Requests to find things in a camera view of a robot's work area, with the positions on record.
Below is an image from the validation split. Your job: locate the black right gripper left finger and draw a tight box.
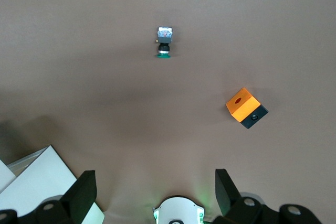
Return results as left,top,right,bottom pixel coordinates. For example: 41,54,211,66
0,170,98,224

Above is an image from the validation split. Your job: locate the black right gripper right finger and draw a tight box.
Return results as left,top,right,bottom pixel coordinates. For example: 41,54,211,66
214,168,322,224

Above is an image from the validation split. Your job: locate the white drawer cabinet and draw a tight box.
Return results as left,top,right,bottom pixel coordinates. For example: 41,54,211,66
0,144,106,224

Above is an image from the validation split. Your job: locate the orange and black button box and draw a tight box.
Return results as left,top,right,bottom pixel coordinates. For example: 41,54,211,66
225,87,269,130

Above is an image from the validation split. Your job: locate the green push button switch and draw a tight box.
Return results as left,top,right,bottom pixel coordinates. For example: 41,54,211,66
153,26,176,59

